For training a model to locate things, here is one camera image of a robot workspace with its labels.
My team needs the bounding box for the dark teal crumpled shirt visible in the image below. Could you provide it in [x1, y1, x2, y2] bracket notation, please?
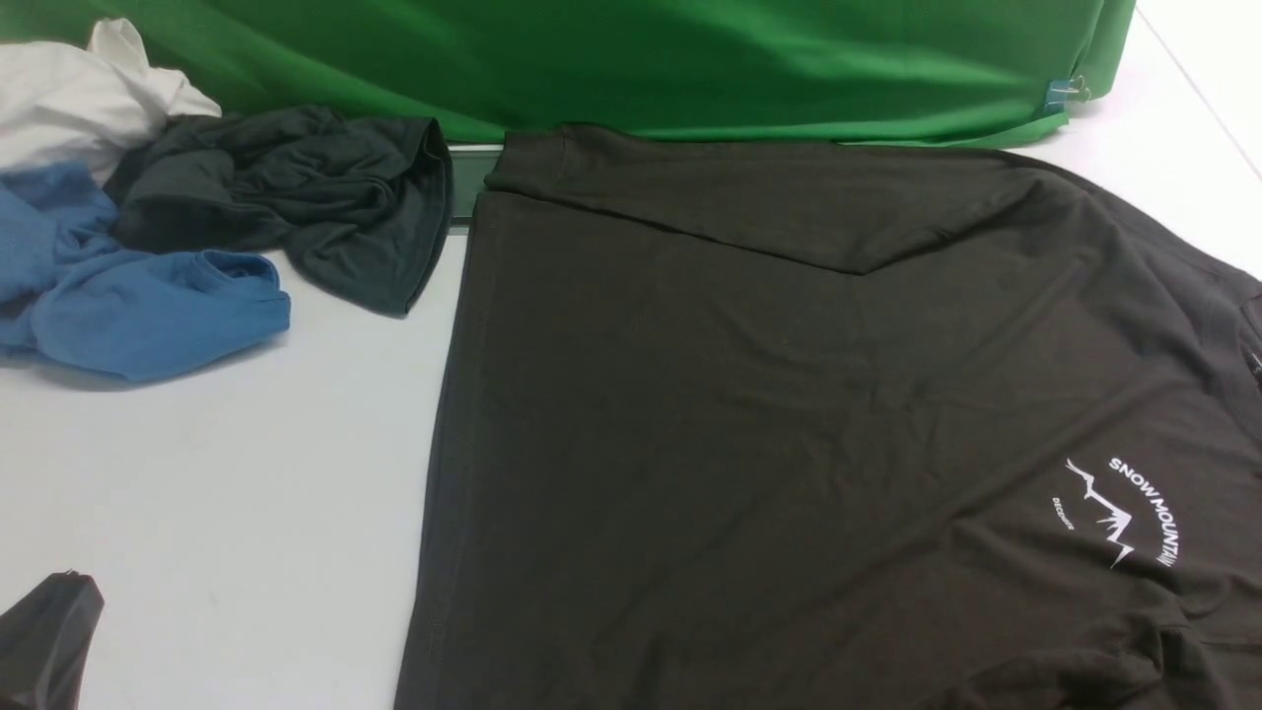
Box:
[105, 106, 456, 318]

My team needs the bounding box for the gray long sleeve shirt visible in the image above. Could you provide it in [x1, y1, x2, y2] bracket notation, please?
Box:
[392, 125, 1261, 709]

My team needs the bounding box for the blue crumpled shirt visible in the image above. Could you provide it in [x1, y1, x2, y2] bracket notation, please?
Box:
[1, 163, 290, 383]

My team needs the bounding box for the blue binder clip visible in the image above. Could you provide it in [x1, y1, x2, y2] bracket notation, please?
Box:
[1044, 74, 1092, 115]

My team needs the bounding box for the white crumpled shirt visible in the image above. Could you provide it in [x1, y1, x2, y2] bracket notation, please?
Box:
[1, 18, 222, 185]

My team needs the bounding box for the green backdrop cloth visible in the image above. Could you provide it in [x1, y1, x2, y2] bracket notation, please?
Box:
[3, 1, 1136, 148]

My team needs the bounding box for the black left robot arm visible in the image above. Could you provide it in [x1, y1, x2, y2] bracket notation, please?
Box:
[1, 571, 105, 709]

